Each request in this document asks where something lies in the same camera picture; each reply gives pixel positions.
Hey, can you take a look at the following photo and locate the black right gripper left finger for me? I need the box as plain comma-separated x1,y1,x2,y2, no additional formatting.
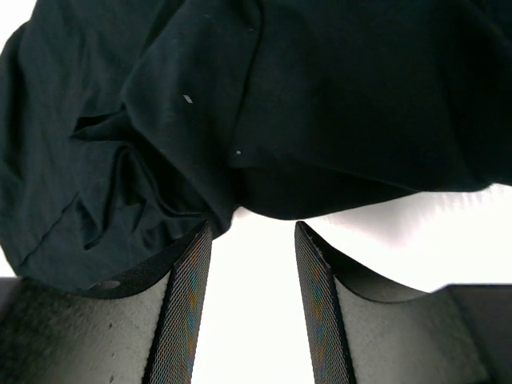
1,223,212,383

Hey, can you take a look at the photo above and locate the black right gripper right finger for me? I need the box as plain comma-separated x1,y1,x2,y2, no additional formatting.
294,222,511,384

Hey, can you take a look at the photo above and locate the black t shirt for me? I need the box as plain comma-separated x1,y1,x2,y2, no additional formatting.
1,1,511,292

